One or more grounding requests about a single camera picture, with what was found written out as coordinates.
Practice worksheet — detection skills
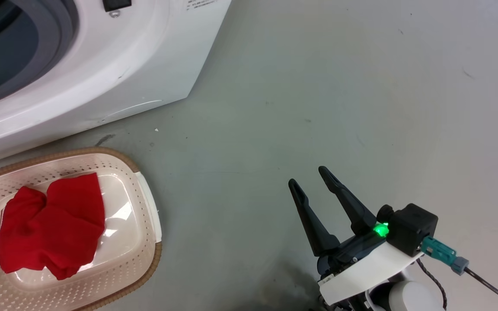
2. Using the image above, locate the white printed label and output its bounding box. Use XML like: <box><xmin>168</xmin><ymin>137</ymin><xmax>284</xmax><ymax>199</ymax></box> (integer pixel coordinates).
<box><xmin>186</xmin><ymin>0</ymin><xmax>220</xmax><ymax>12</ymax></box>

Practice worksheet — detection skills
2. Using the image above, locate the red cloth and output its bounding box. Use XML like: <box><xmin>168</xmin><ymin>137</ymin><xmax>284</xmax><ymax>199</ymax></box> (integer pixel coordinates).
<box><xmin>0</xmin><ymin>172</ymin><xmax>106</xmax><ymax>281</ymax></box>

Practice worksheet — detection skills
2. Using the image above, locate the thin black camera cable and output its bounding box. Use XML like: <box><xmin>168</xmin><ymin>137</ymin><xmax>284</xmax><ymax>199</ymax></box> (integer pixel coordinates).
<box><xmin>464</xmin><ymin>267</ymin><xmax>498</xmax><ymax>304</ymax></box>

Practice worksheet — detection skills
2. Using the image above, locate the black rectangular device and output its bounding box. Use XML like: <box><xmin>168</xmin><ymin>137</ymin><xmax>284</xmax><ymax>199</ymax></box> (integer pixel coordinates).
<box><xmin>102</xmin><ymin>0</ymin><xmax>132</xmax><ymax>13</ymax></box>

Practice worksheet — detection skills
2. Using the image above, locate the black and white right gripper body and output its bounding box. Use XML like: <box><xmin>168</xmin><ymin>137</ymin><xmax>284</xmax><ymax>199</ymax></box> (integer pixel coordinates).
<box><xmin>317</xmin><ymin>222</ymin><xmax>425</xmax><ymax>307</ymax></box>

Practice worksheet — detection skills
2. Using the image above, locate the beige perforated laundry basket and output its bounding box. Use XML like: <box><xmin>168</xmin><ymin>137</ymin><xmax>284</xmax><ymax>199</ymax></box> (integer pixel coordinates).
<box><xmin>0</xmin><ymin>147</ymin><xmax>163</xmax><ymax>311</ymax></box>

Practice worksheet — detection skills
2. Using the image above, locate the grey rubber door gasket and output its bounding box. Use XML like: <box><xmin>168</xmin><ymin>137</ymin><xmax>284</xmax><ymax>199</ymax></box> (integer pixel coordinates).
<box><xmin>0</xmin><ymin>0</ymin><xmax>80</xmax><ymax>111</ymax></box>

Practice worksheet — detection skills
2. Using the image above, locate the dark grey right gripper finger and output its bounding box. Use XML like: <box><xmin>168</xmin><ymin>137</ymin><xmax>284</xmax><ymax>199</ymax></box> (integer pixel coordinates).
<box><xmin>288</xmin><ymin>178</ymin><xmax>341</xmax><ymax>257</ymax></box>
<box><xmin>318</xmin><ymin>166</ymin><xmax>378</xmax><ymax>236</ymax></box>

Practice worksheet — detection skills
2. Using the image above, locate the teal cable connector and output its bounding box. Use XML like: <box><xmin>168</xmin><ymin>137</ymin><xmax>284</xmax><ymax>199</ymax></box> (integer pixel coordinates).
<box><xmin>420</xmin><ymin>236</ymin><xmax>469</xmax><ymax>276</ymax></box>

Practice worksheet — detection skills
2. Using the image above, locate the white front-load washing machine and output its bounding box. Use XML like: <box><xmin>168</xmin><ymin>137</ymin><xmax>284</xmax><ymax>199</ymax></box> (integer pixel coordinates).
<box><xmin>0</xmin><ymin>0</ymin><xmax>232</xmax><ymax>169</ymax></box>

